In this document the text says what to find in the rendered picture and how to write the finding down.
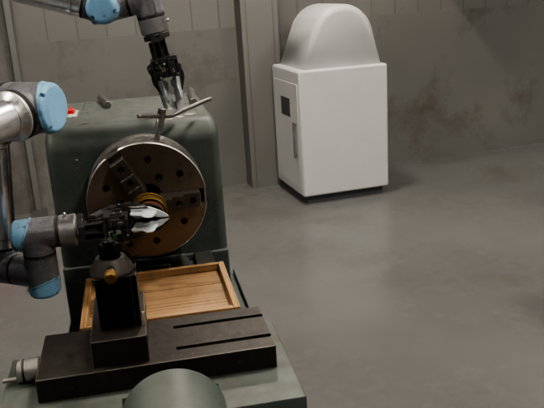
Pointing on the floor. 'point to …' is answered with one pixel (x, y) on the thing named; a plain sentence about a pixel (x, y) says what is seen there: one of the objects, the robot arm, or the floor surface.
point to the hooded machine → (331, 106)
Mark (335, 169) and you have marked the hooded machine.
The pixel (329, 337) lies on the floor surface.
